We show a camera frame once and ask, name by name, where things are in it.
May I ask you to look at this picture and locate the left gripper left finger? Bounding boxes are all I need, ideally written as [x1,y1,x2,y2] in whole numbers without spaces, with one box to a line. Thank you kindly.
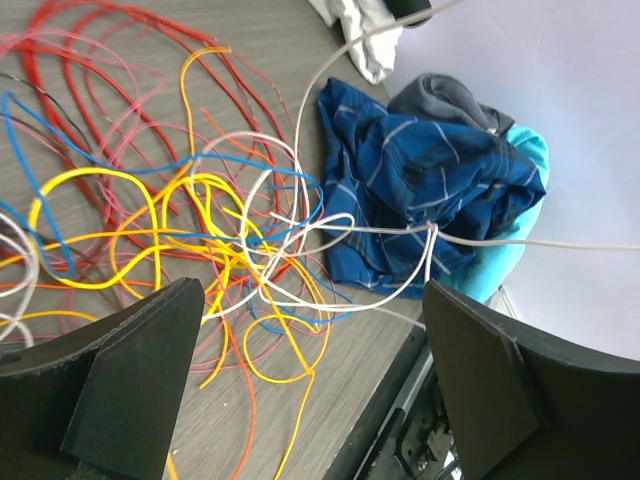
[1,278,204,479]

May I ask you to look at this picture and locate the white cloth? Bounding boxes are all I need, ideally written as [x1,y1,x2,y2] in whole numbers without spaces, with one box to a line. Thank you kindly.
[307,0,405,85]

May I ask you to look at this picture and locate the brown cable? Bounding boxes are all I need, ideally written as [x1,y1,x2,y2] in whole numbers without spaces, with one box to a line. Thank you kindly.
[0,72,126,306]

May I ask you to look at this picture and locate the pink cable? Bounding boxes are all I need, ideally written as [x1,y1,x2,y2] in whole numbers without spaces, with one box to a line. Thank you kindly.
[0,27,321,374]

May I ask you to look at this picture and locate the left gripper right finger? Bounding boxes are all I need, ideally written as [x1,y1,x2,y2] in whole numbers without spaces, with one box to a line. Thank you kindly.
[423,282,639,479]

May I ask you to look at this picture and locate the white cable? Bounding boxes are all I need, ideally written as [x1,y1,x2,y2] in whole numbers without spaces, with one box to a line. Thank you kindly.
[0,0,640,346]

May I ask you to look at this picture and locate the blue striped cloth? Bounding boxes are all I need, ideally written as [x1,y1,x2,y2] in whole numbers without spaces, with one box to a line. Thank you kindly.
[317,78,546,299]

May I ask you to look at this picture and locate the orange cable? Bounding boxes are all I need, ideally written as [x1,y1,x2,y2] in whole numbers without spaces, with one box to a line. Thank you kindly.
[0,107,301,471]

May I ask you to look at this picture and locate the grey blue cloth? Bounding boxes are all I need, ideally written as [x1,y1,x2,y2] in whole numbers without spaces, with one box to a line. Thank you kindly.
[387,73,515,136]

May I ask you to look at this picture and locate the red cable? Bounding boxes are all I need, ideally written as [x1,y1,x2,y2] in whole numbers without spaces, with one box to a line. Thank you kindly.
[9,0,301,281]

